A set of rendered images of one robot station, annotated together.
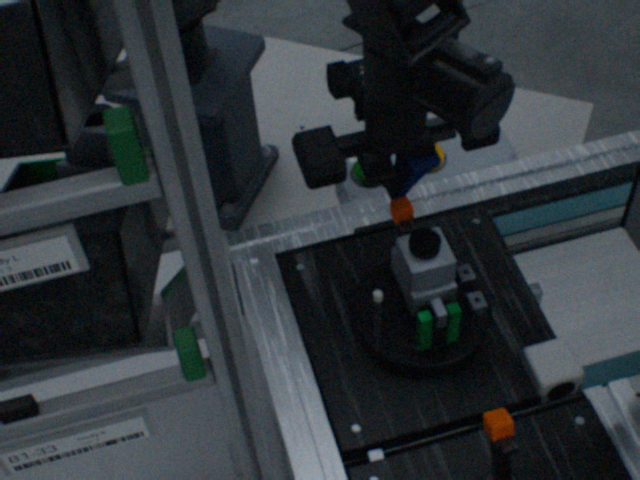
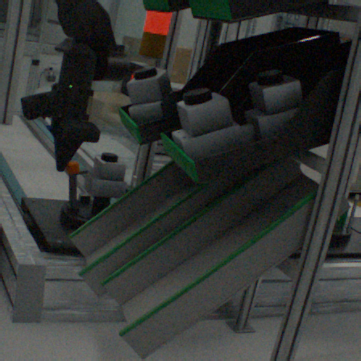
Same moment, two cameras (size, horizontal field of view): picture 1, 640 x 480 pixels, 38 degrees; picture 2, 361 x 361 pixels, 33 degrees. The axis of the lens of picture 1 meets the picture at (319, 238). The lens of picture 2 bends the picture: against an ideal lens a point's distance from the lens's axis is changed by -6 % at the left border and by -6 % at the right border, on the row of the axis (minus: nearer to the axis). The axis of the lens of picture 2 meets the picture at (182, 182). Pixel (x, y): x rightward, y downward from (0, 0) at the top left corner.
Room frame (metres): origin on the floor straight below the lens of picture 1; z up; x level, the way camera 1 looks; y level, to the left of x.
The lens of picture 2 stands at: (0.69, 0.97, 1.34)
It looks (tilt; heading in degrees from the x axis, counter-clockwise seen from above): 14 degrees down; 254
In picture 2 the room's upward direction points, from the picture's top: 12 degrees clockwise
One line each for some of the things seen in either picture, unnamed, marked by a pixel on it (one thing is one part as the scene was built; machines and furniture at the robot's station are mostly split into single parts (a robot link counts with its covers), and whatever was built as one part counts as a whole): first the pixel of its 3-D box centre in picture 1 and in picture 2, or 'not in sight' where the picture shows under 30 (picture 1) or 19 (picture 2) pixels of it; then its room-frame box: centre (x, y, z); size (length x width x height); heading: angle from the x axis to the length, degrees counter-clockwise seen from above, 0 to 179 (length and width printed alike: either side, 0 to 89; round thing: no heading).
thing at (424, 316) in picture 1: (424, 330); not in sight; (0.48, -0.09, 1.01); 0.01 x 0.01 x 0.05; 12
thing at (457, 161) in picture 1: (425, 176); not in sight; (0.75, -0.13, 0.93); 0.21 x 0.07 x 0.06; 102
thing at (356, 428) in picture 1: (420, 322); (97, 228); (0.53, -0.10, 0.96); 0.24 x 0.24 x 0.02; 12
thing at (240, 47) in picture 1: (197, 125); not in sight; (0.85, 0.14, 0.96); 0.15 x 0.15 x 0.20; 65
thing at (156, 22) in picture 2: not in sight; (157, 21); (0.45, -0.31, 1.33); 0.05 x 0.05 x 0.05
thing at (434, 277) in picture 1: (427, 271); (111, 174); (0.52, -0.10, 1.06); 0.08 x 0.04 x 0.07; 12
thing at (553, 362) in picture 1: (551, 371); not in sight; (0.45, -0.21, 0.97); 0.05 x 0.05 x 0.04; 12
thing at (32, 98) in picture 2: (370, 80); (42, 102); (0.66, -0.06, 1.17); 0.07 x 0.07 x 0.06; 14
